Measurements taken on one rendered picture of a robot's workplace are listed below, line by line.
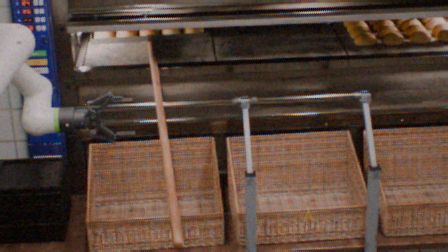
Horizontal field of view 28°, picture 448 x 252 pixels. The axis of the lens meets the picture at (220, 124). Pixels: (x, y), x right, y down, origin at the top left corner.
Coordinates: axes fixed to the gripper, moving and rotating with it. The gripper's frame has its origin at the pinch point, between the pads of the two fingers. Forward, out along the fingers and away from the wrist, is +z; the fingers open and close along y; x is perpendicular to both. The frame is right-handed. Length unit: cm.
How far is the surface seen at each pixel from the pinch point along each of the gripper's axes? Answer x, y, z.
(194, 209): -35, 61, 23
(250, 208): 5, 39, 44
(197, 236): -6, 57, 23
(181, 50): -76, 2, 20
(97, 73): -55, 3, -16
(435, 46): -67, 2, 133
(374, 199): 5, 37, 92
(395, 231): -6, 59, 104
